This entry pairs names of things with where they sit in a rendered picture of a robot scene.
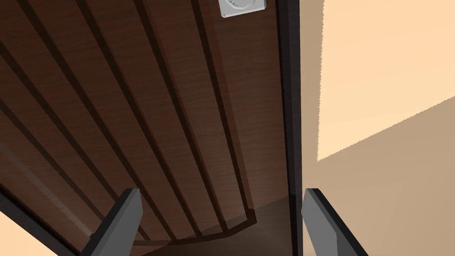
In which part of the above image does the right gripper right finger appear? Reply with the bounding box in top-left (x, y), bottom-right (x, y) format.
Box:
top-left (300, 188), bottom-right (369, 256)

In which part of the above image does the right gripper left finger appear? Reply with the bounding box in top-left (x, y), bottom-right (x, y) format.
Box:
top-left (80, 188), bottom-right (144, 256)

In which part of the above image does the brown wooden door leaf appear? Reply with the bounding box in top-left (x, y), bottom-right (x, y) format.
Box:
top-left (0, 0), bottom-right (289, 256)

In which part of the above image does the grey door handle plate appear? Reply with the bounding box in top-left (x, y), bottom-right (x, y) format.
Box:
top-left (218, 0), bottom-right (267, 18)

